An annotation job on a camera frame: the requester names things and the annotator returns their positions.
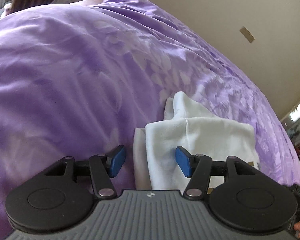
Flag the purple bed cover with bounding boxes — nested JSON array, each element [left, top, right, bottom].
[[0, 0, 300, 239]]

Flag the beige wall switch plate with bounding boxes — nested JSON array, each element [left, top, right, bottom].
[[239, 27, 255, 43]]

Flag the white printed t-shirt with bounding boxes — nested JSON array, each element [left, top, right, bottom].
[[133, 92, 260, 192]]

